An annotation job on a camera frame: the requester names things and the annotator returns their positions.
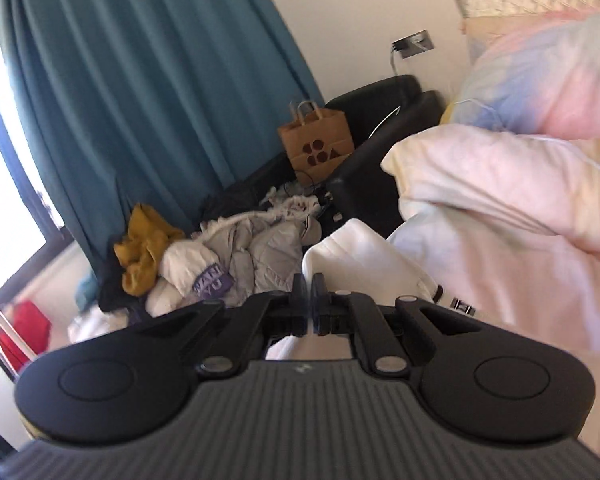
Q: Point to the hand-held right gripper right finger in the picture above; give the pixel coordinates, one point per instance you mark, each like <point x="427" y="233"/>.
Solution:
<point x="321" y="305"/>

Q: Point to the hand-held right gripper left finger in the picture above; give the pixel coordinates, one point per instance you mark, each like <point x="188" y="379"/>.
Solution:
<point x="300" y="305"/>

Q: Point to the cream knit garment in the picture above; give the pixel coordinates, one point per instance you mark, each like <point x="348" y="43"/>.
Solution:
<point x="360" y="255"/>

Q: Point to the grey puffer jacket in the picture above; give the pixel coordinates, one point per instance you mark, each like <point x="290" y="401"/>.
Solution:
<point x="265" y="255"/>

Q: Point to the white garment with purple print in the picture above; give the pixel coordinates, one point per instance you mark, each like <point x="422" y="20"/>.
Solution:
<point x="190" y="270"/>

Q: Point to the brown paper bag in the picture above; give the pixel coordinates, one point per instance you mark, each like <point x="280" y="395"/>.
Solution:
<point x="320" y="145"/>

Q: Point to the yellow garment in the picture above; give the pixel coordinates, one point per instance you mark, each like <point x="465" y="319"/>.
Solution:
<point x="145" y="255"/>

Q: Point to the dark cloth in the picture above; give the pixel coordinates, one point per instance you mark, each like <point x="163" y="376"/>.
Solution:
<point x="112" y="285"/>

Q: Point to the pastel folded duvet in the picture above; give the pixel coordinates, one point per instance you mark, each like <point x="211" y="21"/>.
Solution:
<point x="480" y="180"/>

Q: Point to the light crumpled blanket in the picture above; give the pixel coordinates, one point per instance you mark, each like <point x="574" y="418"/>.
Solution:
<point x="97" y="325"/>

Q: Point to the black sofa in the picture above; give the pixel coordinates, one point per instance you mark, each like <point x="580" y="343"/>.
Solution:
<point x="380" y="100"/>

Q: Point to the teal curtain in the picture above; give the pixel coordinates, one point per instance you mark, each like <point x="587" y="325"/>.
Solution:
<point x="155" y="85"/>

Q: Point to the red cloth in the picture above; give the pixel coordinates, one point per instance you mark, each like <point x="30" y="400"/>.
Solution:
<point x="27" y="330"/>

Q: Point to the pastel pillow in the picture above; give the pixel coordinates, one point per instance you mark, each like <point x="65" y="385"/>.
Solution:
<point x="545" y="80"/>

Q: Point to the dark framed window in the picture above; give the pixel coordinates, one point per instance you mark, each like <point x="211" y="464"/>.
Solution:
<point x="10" y="160"/>

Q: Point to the metal wall socket plate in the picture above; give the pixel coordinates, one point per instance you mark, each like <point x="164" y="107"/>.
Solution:
<point x="414" y="44"/>

